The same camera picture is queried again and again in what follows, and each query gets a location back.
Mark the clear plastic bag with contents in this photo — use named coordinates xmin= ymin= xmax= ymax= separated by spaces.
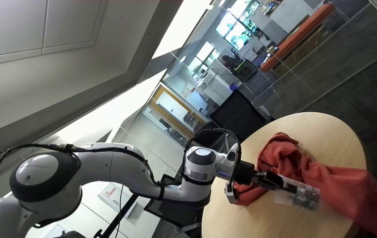
xmin=273 ymin=175 xmax=321 ymax=211

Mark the black office chair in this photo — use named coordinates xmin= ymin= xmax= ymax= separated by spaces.
xmin=209 ymin=89 xmax=275 ymax=142

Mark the wood framed glass partition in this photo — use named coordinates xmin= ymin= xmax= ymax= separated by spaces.
xmin=147 ymin=84 xmax=209 ymax=140

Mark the orange cloth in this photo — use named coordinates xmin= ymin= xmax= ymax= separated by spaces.
xmin=233 ymin=132 xmax=377 ymax=238

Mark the person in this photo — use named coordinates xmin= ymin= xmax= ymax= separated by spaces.
xmin=221 ymin=55 xmax=242 ymax=71

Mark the stand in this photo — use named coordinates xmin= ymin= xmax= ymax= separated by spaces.
xmin=94 ymin=193 xmax=139 ymax=238

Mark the orange bench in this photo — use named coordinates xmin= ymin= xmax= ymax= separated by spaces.
xmin=260 ymin=3 xmax=336 ymax=73

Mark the window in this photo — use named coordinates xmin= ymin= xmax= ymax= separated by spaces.
xmin=215 ymin=0 xmax=261 ymax=51

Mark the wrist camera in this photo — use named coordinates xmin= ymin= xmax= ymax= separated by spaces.
xmin=224 ymin=181 xmax=240 ymax=205

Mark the white wall sign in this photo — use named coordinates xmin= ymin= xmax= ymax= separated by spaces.
xmin=97 ymin=183 xmax=143 ymax=219

